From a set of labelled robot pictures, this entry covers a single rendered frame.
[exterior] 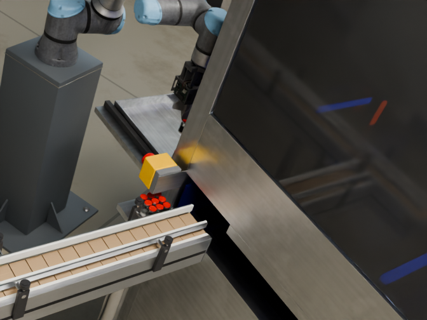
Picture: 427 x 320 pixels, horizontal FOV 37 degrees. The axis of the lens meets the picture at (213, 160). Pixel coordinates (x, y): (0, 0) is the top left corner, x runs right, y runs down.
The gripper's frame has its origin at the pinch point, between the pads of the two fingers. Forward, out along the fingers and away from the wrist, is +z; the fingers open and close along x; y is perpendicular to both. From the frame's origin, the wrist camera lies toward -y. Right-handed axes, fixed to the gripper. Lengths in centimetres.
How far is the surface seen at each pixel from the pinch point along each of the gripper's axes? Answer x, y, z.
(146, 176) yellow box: 17.7, 25.7, 1.4
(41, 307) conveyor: 39, 63, 12
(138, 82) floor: -144, -101, 100
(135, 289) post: 20, 17, 49
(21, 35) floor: -200, -51, 100
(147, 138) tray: -6.7, 6.6, 11.8
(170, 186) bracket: 22.1, 20.5, 2.1
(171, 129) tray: -8.5, -3.6, 11.8
